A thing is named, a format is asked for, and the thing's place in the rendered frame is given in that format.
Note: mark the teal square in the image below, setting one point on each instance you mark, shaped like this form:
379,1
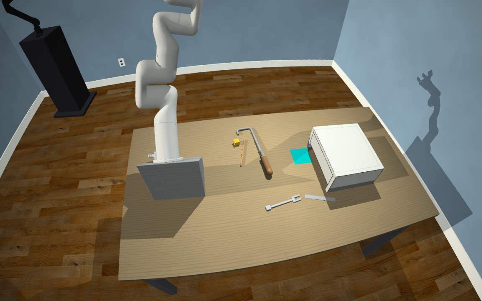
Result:
301,156

